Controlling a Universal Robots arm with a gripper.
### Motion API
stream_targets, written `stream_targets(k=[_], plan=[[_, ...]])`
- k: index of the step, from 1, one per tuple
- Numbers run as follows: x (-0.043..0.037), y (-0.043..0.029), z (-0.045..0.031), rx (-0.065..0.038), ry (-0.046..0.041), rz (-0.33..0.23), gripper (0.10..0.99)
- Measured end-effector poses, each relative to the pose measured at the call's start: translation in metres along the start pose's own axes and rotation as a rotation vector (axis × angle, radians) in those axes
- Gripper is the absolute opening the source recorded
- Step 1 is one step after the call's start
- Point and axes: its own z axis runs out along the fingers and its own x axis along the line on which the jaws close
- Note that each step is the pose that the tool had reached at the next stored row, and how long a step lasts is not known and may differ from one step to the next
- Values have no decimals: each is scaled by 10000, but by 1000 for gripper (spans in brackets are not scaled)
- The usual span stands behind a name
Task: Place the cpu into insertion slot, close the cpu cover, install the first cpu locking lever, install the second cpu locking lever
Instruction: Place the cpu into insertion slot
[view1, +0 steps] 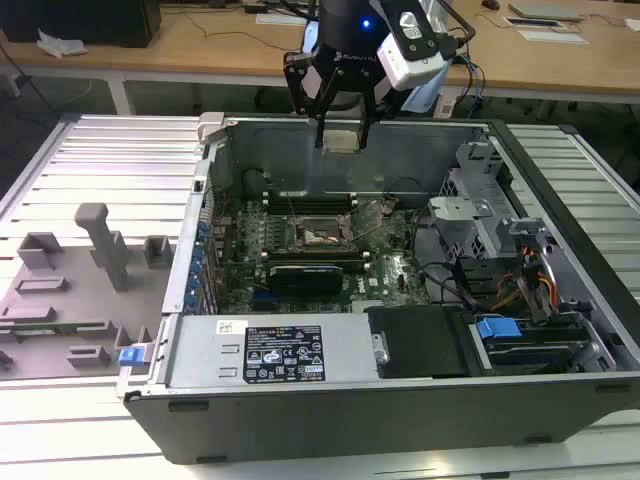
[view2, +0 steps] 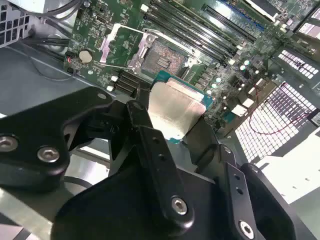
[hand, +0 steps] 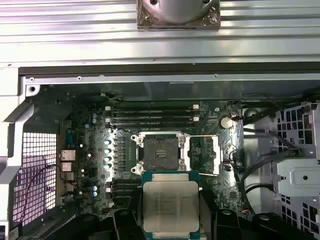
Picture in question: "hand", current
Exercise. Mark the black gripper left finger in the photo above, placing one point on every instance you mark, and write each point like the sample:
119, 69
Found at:
125, 225

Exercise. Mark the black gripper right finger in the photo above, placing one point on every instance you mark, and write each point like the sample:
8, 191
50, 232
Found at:
226, 225

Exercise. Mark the silver green CPU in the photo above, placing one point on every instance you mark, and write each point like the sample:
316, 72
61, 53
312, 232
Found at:
170, 205

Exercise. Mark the metal socket cover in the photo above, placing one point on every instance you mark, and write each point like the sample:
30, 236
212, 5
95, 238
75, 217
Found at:
217, 155

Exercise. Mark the CPU socket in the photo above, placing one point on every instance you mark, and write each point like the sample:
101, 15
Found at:
160, 145

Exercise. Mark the round silver capacitor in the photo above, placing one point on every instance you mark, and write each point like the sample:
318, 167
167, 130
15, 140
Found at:
108, 151
108, 142
108, 167
108, 159

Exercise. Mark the silver rear port block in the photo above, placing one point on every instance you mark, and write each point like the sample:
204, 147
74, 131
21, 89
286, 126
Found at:
68, 155
67, 167

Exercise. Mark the silver disk cage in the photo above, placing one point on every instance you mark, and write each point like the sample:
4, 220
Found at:
300, 175

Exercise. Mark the blue rear port connector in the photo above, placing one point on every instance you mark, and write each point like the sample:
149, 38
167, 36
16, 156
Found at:
70, 139

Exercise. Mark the silver coin battery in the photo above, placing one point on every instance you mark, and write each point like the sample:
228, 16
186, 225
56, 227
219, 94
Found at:
226, 123

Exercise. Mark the green motherboard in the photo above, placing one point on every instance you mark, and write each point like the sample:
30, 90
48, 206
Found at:
210, 118

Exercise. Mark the black silver PC case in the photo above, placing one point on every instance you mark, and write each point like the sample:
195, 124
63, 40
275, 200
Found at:
150, 78

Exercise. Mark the brown square mounting plate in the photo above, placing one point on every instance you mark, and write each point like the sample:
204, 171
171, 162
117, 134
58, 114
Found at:
143, 23

